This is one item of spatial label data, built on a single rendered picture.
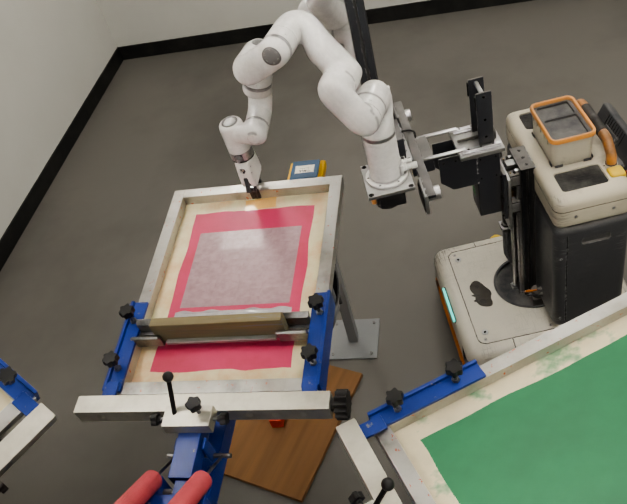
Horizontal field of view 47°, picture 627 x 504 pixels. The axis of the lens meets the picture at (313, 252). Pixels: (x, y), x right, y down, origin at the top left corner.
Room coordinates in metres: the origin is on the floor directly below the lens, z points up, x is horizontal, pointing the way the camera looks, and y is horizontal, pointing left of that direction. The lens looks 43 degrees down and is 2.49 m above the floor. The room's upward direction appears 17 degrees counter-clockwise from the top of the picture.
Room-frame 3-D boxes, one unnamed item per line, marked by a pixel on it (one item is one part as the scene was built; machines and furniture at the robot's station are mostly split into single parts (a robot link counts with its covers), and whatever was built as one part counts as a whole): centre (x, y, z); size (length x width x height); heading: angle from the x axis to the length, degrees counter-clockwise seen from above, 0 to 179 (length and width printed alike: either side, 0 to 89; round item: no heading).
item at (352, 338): (2.07, -0.06, 0.48); 0.22 x 0.22 x 0.96; 71
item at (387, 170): (1.69, -0.29, 1.21); 0.16 x 0.13 x 0.15; 84
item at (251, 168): (1.92, 0.12, 1.16); 0.10 x 0.08 x 0.11; 161
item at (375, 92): (1.68, -0.27, 1.37); 0.13 x 0.10 x 0.16; 148
